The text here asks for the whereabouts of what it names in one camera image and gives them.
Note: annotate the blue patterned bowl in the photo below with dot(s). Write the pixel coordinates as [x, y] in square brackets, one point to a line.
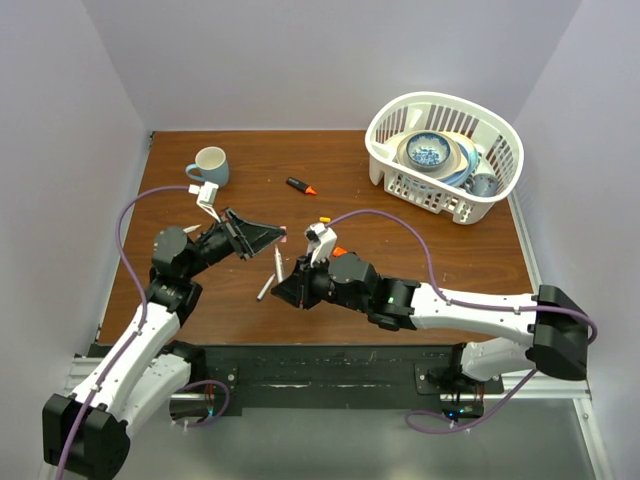
[427, 150]

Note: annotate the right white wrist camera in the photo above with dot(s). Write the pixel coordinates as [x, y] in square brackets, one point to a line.
[321, 242]

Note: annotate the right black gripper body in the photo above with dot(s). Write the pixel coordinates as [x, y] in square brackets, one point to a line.
[316, 283]

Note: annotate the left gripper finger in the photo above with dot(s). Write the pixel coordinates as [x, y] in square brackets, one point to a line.
[251, 248]
[250, 230]

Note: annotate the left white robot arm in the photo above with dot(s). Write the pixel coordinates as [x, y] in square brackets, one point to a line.
[89, 431]

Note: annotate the light blue mug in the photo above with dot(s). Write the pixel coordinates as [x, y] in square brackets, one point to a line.
[210, 165]

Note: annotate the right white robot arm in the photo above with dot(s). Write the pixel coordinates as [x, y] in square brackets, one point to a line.
[545, 331]

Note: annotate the black orange highlighter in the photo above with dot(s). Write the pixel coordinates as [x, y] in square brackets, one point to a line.
[300, 186]

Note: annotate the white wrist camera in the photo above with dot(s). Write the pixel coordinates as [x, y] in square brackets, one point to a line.
[205, 197]
[321, 242]

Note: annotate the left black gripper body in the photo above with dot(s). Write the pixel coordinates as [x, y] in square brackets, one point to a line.
[220, 242]

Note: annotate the stacked plates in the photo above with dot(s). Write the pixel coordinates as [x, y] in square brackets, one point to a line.
[456, 169]

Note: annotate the grey cup in basket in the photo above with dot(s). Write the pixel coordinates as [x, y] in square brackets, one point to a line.
[482, 185]

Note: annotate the white plastic dish basket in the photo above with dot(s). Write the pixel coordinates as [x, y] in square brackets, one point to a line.
[500, 150]

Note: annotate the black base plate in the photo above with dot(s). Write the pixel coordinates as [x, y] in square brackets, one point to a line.
[230, 379]

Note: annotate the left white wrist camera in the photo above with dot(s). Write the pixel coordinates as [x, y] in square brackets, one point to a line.
[205, 197]

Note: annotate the white pink pen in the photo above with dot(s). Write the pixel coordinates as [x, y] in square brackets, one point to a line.
[279, 266]

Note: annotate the white yellow pen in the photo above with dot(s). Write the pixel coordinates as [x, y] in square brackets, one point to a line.
[192, 228]

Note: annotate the grey pen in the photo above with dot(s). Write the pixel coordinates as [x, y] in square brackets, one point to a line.
[265, 287]

